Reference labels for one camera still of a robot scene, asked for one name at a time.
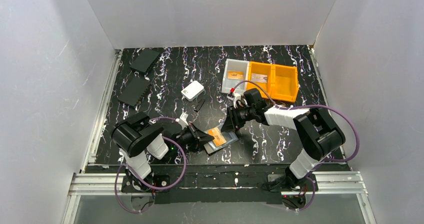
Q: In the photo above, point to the white box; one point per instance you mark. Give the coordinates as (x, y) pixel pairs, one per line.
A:
(191, 91)

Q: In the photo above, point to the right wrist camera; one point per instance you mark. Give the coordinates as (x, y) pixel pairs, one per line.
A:
(233, 96)

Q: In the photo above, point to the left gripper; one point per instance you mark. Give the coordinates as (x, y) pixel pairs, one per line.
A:
(195, 136)

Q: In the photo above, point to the black ridged block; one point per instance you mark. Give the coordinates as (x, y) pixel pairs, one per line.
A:
(143, 62)
(134, 91)

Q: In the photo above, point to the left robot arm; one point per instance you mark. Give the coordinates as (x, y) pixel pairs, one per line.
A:
(139, 135)

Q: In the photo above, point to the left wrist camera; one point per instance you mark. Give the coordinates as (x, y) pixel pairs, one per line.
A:
(182, 120)

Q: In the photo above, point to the black ridged block far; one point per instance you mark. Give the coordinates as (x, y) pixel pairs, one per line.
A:
(143, 62)

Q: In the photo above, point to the black ridged block near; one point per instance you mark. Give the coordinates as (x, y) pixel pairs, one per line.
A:
(134, 91)

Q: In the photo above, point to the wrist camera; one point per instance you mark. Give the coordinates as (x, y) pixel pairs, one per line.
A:
(182, 120)
(233, 96)

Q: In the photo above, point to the black base bar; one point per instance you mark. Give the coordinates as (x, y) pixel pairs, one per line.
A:
(255, 183)

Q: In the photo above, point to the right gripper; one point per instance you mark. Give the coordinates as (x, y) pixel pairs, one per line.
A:
(234, 117)

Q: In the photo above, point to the aluminium frame rail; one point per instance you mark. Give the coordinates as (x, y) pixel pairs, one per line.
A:
(90, 155)

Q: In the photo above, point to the white plastic bin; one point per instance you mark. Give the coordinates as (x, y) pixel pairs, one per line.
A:
(233, 65)

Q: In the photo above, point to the black comb piece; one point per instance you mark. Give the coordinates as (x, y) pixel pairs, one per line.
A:
(199, 105)

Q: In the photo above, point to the orange plastic bin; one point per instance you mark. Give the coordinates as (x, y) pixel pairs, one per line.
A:
(265, 69)
(286, 85)

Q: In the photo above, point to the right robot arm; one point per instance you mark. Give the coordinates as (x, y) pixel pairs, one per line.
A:
(318, 132)

